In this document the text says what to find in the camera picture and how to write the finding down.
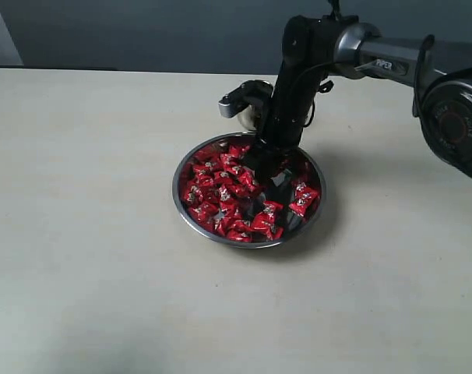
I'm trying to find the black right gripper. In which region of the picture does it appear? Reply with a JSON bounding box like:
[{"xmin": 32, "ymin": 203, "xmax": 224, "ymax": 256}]
[{"xmin": 241, "ymin": 58, "xmax": 333, "ymax": 183}]

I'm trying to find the round stainless steel plate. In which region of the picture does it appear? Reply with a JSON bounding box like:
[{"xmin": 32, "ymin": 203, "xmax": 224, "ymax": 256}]
[{"xmin": 172, "ymin": 132, "xmax": 326, "ymax": 249}]

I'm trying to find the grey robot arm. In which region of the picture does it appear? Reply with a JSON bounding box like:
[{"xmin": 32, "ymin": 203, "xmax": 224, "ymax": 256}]
[{"xmin": 243, "ymin": 12, "xmax": 472, "ymax": 178}]

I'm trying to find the stainless steel cup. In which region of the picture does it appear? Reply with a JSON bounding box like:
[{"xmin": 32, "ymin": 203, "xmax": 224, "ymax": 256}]
[{"xmin": 237, "ymin": 79, "xmax": 273, "ymax": 132}]

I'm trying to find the red candy top centre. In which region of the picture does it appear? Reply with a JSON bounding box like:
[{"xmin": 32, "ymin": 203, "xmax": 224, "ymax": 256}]
[{"xmin": 228, "ymin": 144, "xmax": 250, "ymax": 158}]

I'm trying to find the red candy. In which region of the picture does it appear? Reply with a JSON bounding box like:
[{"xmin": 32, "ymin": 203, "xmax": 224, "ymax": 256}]
[
  {"xmin": 288, "ymin": 187, "xmax": 319, "ymax": 217},
  {"xmin": 192, "ymin": 160, "xmax": 222, "ymax": 175},
  {"xmin": 291, "ymin": 178, "xmax": 308, "ymax": 196},
  {"xmin": 181, "ymin": 182, "xmax": 203, "ymax": 206},
  {"xmin": 228, "ymin": 144, "xmax": 250, "ymax": 158},
  {"xmin": 251, "ymin": 200, "xmax": 284, "ymax": 241},
  {"xmin": 226, "ymin": 229, "xmax": 252, "ymax": 243}
]

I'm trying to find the red candy right upper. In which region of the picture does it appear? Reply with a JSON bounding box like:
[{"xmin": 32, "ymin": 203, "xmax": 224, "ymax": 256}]
[{"xmin": 291, "ymin": 178, "xmax": 308, "ymax": 196}]

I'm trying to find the red candy right lower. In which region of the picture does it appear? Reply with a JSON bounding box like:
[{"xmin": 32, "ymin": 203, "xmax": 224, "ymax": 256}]
[{"xmin": 288, "ymin": 187, "xmax": 319, "ymax": 217}]

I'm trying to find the red candy upper left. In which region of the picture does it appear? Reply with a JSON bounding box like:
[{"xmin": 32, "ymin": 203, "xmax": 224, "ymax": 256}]
[{"xmin": 192, "ymin": 160, "xmax": 222, "ymax": 175}]

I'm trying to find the red candy bottom right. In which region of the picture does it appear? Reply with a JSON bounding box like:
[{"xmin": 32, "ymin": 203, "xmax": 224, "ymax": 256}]
[{"xmin": 251, "ymin": 200, "xmax": 284, "ymax": 241}]

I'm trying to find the red candy bottom centre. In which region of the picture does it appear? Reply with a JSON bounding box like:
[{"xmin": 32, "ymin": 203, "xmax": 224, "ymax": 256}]
[{"xmin": 226, "ymin": 229, "xmax": 252, "ymax": 243}]

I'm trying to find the red candy left side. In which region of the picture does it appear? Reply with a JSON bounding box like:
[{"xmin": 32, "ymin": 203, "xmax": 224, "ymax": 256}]
[{"xmin": 181, "ymin": 182, "xmax": 203, "ymax": 206}]

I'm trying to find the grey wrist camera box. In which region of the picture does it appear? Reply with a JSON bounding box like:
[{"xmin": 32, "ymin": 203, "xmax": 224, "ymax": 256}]
[{"xmin": 218, "ymin": 79, "xmax": 273, "ymax": 118}]

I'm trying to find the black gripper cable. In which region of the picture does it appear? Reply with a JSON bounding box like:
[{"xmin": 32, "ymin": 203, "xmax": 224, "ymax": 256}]
[{"xmin": 294, "ymin": 62, "xmax": 336, "ymax": 129}]

